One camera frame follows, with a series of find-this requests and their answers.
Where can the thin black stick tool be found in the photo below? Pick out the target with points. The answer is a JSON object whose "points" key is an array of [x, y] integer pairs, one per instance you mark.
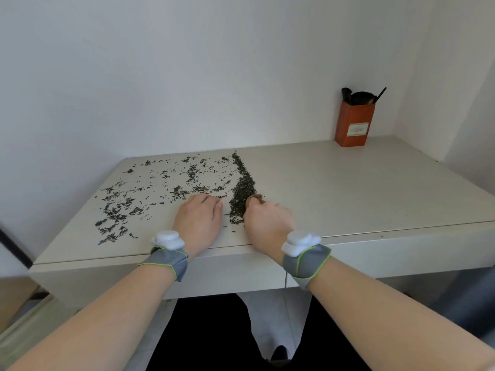
{"points": [[381, 94]]}

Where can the person's left forearm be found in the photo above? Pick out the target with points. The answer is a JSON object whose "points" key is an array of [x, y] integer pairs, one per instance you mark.
{"points": [[104, 324]]}

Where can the scattered loose tea leaves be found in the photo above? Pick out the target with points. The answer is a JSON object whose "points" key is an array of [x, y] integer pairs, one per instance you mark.
{"points": [[116, 206]]}

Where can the person's left hand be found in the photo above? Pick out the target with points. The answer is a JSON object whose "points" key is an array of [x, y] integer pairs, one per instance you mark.
{"points": [[197, 222]]}

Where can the orange tool holder box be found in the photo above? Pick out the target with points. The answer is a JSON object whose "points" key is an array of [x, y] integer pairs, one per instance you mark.
{"points": [[354, 125]]}

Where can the person's right thumb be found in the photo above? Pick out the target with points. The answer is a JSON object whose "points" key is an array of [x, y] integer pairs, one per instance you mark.
{"points": [[249, 202]]}

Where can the person's left thumb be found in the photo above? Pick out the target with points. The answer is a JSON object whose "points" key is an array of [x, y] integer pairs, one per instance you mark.
{"points": [[218, 209]]}

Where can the person's right forearm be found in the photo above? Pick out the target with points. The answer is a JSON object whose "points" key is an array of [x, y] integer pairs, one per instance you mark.
{"points": [[386, 324]]}

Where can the wooden furniture panel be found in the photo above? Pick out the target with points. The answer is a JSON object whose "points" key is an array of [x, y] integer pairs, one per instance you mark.
{"points": [[15, 301]]}

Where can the person's right hand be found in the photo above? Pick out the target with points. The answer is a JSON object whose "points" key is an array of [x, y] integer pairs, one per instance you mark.
{"points": [[267, 227]]}

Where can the white desk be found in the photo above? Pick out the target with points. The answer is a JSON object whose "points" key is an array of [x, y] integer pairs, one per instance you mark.
{"points": [[386, 254]]}

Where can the pile of green tea leaves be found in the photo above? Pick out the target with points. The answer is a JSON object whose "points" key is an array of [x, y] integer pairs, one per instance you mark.
{"points": [[243, 187]]}

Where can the grey wristband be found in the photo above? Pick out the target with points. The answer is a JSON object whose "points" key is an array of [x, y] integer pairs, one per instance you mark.
{"points": [[166, 262], [307, 264]]}

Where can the white wrist tracker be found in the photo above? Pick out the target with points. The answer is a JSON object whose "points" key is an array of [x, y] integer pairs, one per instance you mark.
{"points": [[168, 239], [299, 241]]}

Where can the black trousers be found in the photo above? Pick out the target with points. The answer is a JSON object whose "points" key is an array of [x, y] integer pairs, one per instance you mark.
{"points": [[209, 336]]}

